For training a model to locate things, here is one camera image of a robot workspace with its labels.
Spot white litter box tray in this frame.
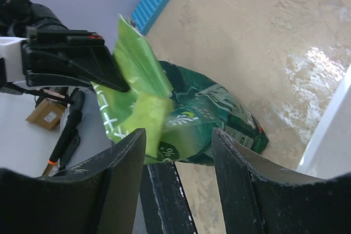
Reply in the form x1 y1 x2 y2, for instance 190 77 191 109
296 69 351 179

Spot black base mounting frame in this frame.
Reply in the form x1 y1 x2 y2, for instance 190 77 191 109
139 163 197 233

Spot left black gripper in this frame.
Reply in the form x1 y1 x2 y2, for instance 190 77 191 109
1 3 130 93

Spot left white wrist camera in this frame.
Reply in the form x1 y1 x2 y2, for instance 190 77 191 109
1 37 26 82

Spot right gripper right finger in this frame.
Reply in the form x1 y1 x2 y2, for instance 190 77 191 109
212 128 350 233

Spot brown cardboard box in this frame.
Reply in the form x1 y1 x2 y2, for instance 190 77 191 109
26 99 66 130

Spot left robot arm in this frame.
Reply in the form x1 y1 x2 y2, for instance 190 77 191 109
1 0 130 94

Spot black orange-tipped tool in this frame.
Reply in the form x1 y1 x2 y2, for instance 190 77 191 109
43 88 84 175

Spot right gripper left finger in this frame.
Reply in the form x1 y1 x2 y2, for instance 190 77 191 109
1 129 146 233

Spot green litter bag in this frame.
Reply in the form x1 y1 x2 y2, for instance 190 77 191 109
93 17 269 165

